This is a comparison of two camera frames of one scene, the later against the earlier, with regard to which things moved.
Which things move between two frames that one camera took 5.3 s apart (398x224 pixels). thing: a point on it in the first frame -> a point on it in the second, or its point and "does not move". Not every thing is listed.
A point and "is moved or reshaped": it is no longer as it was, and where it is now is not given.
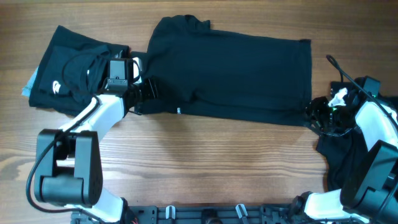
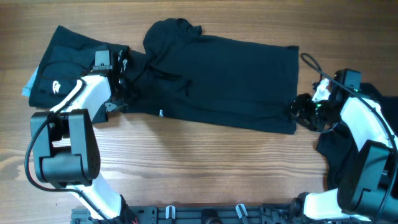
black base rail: x=208 y=214 does not move
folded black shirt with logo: x=73 y=71 does not move
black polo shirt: x=214 y=73 is moved or reshaped
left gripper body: x=147 y=90 -> x=121 y=97
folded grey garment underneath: x=27 y=89 does not move
